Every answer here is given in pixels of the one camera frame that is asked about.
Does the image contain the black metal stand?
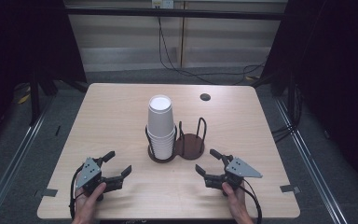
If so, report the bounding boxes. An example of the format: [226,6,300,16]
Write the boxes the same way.
[28,73,42,127]

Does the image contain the black horizontal bar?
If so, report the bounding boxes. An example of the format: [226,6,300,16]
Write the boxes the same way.
[64,7,288,21]

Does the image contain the bundle of black floor cables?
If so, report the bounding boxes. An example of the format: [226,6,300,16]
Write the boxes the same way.
[271,83,304,145]

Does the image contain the yellow floor tape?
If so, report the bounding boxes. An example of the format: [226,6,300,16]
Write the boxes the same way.
[16,88,32,105]

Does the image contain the hand-held gripper cable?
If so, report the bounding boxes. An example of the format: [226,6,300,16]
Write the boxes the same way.
[238,178,264,224]
[69,164,87,220]

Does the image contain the metal floor rail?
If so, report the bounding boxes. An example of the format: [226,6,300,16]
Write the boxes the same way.
[0,92,56,224]
[273,96,351,224]

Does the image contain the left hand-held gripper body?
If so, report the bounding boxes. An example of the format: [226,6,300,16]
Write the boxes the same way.
[75,157,110,197]

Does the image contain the left hand-held gripper cable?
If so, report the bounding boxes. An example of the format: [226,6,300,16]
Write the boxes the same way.
[69,164,87,220]

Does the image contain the dark wire cup holder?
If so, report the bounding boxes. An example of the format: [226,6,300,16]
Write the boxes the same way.
[145,117,208,164]

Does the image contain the person's right hand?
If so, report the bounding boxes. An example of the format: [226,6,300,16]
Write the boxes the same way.
[221,182,256,224]

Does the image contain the grey tape piece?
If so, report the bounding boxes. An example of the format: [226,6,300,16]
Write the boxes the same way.
[280,184,302,194]
[34,188,59,198]

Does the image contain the right hand-held gripper cable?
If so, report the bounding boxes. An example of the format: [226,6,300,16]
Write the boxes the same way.
[238,178,264,224]

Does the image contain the white paper cup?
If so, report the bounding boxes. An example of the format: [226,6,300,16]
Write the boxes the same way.
[147,94,175,139]

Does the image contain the black curtain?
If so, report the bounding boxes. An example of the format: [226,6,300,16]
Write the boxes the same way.
[0,0,89,153]
[255,0,358,197]

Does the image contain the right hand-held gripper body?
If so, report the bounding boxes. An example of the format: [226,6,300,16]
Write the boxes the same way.
[219,154,264,190]

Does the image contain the person's left hand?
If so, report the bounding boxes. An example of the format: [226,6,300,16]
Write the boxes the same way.
[72,182,107,224]

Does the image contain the long black wall cable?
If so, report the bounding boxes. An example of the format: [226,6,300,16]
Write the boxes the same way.
[157,15,267,86]

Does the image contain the white wall outlet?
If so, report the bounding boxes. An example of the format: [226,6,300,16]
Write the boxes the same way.
[151,0,175,9]

